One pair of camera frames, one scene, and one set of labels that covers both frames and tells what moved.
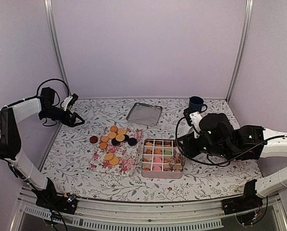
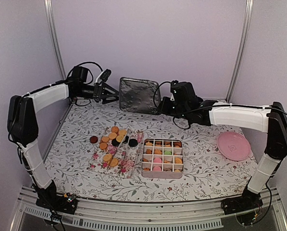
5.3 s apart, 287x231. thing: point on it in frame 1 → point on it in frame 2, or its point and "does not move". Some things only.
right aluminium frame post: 248,16 does not move
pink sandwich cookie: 157,160 does not move
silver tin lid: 144,114 → 139,96
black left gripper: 71,122 → 100,92
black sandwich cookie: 132,141 does not move
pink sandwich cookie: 156,169 does not move
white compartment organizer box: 161,159 does not move
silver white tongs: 172,161 → 126,135
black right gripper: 188,149 → 164,107
